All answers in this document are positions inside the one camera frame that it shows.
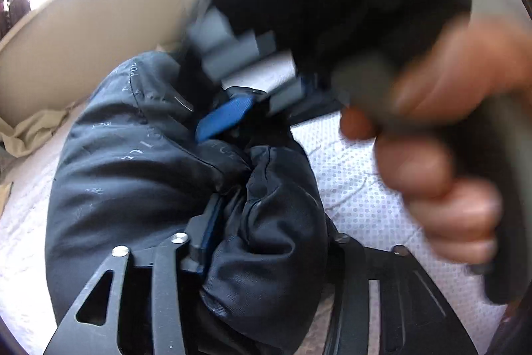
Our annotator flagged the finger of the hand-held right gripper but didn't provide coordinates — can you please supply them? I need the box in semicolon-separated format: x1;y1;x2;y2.
266;74;347;127
183;47;256;143

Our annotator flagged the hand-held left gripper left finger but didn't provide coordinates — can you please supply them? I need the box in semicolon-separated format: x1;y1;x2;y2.
44;195;227;355

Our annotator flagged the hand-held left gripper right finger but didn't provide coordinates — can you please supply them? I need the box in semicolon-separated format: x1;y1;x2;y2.
322;234;478;355

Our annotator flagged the black jacket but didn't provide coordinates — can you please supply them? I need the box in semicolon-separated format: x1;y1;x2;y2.
44;51;333;355

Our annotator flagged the person's right hand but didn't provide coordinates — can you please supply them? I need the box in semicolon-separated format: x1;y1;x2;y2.
340;16;532;268

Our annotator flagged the white dotted bed cover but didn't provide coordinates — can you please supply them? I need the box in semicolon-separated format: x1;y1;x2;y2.
0;60;505;355

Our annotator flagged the beige crumpled cloth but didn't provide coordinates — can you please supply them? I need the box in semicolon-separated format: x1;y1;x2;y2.
0;107;75;160

